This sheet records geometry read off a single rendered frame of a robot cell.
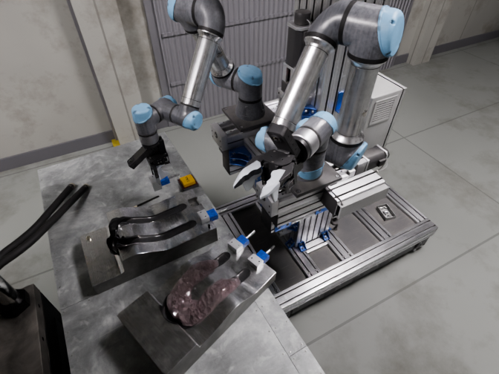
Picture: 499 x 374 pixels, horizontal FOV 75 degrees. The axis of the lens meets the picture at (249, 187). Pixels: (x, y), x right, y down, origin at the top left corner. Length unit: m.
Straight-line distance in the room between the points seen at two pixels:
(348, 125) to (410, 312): 1.49
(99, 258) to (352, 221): 1.61
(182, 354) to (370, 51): 1.02
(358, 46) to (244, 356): 1.01
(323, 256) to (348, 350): 0.54
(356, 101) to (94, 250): 1.11
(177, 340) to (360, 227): 1.55
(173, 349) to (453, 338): 1.71
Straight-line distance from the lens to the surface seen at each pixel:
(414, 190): 3.07
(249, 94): 1.60
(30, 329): 1.47
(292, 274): 2.03
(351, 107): 1.10
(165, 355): 1.12
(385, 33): 0.98
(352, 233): 2.29
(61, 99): 3.29
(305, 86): 1.00
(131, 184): 1.75
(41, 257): 2.74
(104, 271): 1.38
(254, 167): 0.74
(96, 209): 1.69
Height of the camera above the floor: 1.95
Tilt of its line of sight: 45 degrees down
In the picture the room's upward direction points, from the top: straight up
